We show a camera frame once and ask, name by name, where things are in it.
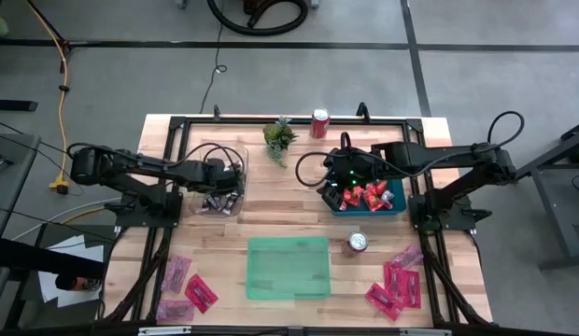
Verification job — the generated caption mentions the flat black bar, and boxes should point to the flat black bar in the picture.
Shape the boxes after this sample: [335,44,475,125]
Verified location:
[0,99,39,113]

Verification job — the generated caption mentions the orange and grey tool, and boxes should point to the orange and grey tool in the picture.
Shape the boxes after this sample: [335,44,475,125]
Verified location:
[54,273,103,293]

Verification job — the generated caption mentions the black corrugated hose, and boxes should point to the black corrugated hose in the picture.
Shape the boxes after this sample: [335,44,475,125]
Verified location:
[205,0,310,37]

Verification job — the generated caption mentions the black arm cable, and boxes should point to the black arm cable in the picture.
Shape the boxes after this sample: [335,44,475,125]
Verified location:
[487,110,526,147]
[165,142,247,177]

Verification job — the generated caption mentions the blue plastic bin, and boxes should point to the blue plastic bin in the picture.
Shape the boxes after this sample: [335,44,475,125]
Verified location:
[327,161,407,217]

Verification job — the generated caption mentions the clear plastic container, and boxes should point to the clear plastic container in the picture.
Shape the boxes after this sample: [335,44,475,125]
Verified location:
[189,144,250,219]

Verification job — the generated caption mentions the black desk frame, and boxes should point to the black desk frame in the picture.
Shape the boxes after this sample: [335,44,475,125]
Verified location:
[534,119,579,272]

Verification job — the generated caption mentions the small green succulent plant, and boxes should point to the small green succulent plant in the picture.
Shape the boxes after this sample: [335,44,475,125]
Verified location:
[262,115,299,168]

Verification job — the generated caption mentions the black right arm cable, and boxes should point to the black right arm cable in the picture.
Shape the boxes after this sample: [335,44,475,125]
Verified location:
[487,110,526,147]

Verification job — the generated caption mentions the maroon soda can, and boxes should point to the maroon soda can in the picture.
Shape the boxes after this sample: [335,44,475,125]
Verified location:
[343,231,369,258]

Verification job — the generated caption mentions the red soda can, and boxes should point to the red soda can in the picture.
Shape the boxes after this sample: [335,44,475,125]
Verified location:
[310,107,332,140]

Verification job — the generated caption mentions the yellow extension cord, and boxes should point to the yellow extension cord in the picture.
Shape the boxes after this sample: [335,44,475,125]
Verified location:
[25,0,71,141]

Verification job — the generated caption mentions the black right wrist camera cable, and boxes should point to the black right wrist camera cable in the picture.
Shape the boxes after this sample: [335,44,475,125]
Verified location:
[294,132,355,189]

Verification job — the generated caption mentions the yellow plug block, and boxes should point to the yellow plug block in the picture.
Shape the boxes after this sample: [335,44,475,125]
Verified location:
[49,176,72,195]

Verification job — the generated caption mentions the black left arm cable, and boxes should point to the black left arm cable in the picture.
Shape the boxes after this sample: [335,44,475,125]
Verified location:
[165,142,247,177]

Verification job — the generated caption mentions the black tripod legs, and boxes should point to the black tripod legs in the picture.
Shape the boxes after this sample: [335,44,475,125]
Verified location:
[25,0,74,76]

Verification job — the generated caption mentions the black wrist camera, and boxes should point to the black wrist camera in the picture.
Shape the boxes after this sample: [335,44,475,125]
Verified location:
[324,149,349,184]
[223,165,245,188]

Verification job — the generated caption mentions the white paper sheet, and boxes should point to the white paper sheet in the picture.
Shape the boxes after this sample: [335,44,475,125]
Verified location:
[36,234,106,309]

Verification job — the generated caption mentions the black slanted beam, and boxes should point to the black slanted beam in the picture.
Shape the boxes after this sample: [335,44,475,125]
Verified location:
[0,237,107,281]

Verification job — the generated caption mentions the thin black floor cable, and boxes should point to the thin black floor cable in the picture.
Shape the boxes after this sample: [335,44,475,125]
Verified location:
[199,13,229,116]

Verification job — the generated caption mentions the black aluminium table frame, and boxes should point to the black aluminium table frame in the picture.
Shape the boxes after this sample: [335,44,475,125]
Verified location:
[97,114,491,336]

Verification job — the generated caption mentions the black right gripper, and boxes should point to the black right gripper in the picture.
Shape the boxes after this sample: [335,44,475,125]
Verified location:
[320,148,379,212]

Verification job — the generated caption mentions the grey desk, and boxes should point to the grey desk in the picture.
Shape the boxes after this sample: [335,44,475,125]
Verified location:
[0,133,42,262]

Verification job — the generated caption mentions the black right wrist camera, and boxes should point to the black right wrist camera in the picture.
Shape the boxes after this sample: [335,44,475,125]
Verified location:
[324,149,349,184]

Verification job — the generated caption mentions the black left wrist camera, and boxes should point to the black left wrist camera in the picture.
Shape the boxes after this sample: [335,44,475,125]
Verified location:
[223,165,245,188]

